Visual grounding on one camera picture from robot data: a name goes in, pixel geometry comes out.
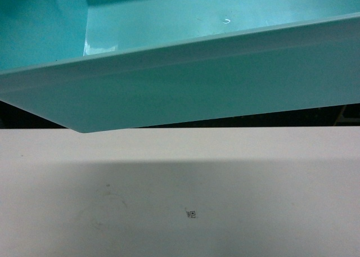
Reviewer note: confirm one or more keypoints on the light turquoise plastic bin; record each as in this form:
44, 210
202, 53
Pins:
96, 65

